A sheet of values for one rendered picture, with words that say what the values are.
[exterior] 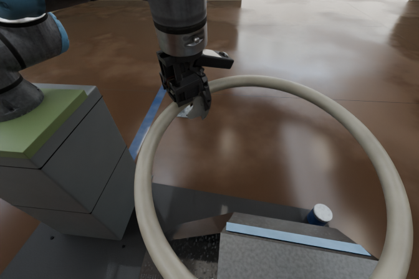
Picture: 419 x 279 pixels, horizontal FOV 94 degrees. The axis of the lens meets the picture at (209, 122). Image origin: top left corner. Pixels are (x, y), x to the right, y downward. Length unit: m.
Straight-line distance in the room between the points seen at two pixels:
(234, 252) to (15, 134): 0.73
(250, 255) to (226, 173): 1.08
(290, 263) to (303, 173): 1.21
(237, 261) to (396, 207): 0.31
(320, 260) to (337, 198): 1.16
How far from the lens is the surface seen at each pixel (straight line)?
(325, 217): 1.40
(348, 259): 0.58
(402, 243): 0.44
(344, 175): 1.82
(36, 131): 0.83
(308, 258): 0.54
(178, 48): 0.35
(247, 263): 0.51
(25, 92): 0.94
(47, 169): 0.86
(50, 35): 0.93
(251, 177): 1.55
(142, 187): 0.37
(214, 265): 0.51
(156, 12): 0.34
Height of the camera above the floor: 1.32
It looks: 44 degrees down
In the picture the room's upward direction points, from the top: 2 degrees counter-clockwise
